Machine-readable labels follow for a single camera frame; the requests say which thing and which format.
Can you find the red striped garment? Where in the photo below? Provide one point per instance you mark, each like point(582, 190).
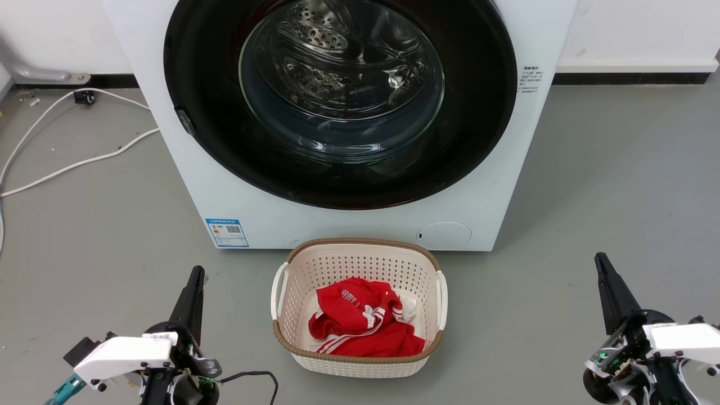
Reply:
point(360, 332)

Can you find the cream perforated laundry basket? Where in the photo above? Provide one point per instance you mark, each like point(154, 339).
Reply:
point(292, 315)

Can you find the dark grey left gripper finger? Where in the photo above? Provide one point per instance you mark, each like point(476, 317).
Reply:
point(191, 304)

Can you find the white garment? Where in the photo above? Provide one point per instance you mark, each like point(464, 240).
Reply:
point(408, 309)

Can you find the black round glass washer door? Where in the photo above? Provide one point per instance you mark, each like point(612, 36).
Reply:
point(214, 140)

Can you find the perforated steel washer drum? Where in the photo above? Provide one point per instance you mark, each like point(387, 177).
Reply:
point(337, 67)

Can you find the metal door hinge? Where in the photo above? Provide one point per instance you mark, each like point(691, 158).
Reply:
point(185, 121)

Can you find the small black floor plug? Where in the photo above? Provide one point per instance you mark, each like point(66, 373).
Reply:
point(84, 97)

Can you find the round white filter cover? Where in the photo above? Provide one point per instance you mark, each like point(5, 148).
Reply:
point(444, 233)

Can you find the white front-load washing machine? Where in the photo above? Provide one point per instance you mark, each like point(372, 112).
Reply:
point(337, 228)

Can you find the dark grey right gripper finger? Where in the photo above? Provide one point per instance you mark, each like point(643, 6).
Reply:
point(616, 298)

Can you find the blue energy label sticker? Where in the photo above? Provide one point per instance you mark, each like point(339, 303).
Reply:
point(227, 233)

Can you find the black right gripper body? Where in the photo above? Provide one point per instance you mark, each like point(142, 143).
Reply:
point(630, 349)

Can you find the small text sticker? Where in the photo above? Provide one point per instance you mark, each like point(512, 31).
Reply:
point(530, 79)

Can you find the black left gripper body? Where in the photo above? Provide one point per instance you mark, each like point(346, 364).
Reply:
point(188, 360)

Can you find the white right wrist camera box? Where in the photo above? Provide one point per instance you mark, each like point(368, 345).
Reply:
point(686, 340)

